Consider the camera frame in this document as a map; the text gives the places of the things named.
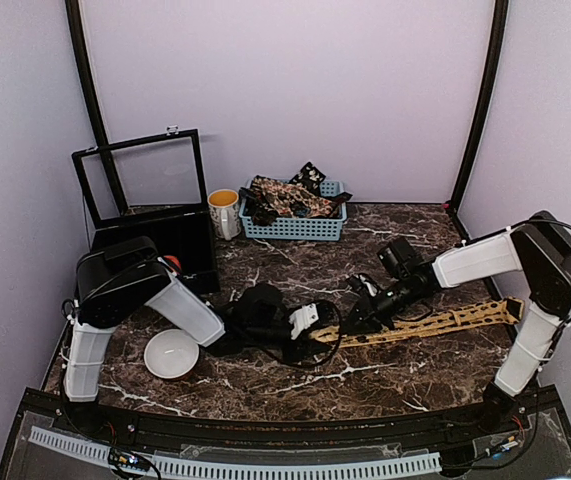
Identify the black front rail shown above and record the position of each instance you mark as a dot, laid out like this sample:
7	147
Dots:
146	432

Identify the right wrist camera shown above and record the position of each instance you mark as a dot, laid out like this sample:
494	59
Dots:
399	258

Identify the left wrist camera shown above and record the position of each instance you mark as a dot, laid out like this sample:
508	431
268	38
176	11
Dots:
261	306

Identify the black display box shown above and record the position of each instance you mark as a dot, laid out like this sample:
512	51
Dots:
153	186

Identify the yellow beetle-pattern tie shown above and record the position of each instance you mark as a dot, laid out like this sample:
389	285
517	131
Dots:
508	311

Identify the light blue plastic basket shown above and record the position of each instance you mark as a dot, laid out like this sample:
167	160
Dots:
328	229

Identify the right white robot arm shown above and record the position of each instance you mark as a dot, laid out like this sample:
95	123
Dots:
539	247

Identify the white mug yellow inside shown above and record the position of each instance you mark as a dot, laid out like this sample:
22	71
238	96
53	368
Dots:
224	207

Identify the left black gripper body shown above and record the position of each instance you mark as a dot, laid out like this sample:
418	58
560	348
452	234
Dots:
297	349

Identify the white bowl orange outside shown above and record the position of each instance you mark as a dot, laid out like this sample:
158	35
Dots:
171	354

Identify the right black frame post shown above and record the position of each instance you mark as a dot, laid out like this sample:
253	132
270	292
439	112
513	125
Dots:
490	70

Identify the black frame post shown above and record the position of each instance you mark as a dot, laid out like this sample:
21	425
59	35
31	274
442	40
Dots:
490	70
84	70

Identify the left black frame post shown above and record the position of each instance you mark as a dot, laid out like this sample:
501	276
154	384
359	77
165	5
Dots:
84	70

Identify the floral patterned tie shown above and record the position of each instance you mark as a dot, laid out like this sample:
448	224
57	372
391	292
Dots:
268	200

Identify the rolled orange black tie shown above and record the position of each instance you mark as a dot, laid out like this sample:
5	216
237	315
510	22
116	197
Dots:
173	263

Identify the black floral tie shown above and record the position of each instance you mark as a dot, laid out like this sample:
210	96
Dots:
309	176

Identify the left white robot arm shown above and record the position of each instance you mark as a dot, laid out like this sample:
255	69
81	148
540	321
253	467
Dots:
114	282

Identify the white cable duct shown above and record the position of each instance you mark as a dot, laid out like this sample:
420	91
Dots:
167	467

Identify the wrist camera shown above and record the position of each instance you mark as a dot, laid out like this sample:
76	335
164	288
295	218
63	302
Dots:
399	258
261	306

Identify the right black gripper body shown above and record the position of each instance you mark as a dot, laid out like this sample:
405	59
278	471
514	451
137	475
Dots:
381	312

